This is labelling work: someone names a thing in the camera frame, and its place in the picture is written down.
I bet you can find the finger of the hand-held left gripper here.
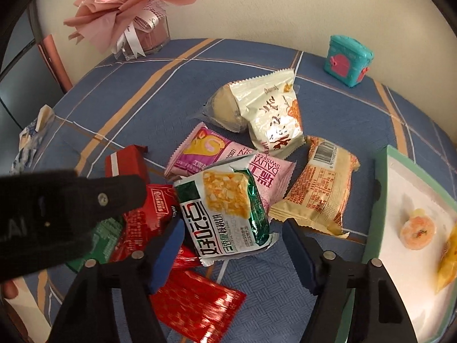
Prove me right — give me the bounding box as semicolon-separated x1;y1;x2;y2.
77;174;148;223

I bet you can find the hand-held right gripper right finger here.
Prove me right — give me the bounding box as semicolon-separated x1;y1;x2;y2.
282;218;418;343

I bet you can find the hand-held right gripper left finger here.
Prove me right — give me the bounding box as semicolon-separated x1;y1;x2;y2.
46;217;186;343

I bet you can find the small red snack packet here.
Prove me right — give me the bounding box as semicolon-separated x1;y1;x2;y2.
173;245;202;270

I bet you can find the small red snack box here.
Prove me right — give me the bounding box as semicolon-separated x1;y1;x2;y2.
105;145;151;186

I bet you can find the red packet with flower print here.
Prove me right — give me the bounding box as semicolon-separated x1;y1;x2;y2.
109;184;186;263

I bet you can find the plain green snack packet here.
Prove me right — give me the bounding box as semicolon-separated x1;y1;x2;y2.
66;218;124;273

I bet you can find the red patterned foil packet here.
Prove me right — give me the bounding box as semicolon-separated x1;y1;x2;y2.
149;269;248;343

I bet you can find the green and white snack packet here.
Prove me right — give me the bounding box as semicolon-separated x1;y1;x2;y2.
173;157;280;267

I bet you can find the white tray with green rim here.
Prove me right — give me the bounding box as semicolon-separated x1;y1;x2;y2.
360;145;457;343

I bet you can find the person's left hand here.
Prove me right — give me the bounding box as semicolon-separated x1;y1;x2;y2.
0;279;19;300

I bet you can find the beige snack packet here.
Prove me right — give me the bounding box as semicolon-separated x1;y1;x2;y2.
268;135;361;238

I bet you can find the blue and white packet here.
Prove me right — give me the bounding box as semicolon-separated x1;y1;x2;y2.
10;104;56;176

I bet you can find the pink snack packet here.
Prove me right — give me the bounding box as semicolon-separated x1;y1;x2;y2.
164;121;297;210

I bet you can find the orange jelly cup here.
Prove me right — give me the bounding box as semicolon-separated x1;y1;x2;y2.
399;209;437;250

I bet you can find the cream snack packet orange print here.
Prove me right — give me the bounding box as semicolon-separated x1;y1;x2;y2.
228;69;307;159

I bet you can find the reddish wooden furniture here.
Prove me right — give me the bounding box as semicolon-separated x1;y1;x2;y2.
36;34;74;95

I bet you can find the yellow snack packet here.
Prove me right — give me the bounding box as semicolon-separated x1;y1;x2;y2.
435;229;457;295

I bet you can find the pink glass box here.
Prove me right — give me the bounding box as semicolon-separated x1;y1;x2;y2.
114;18;170;61

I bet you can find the pink flower bouquet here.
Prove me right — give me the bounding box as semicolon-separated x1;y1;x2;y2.
63;0;198;58

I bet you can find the teal toy chest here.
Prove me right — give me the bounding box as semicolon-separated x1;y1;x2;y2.
323;35;374;88

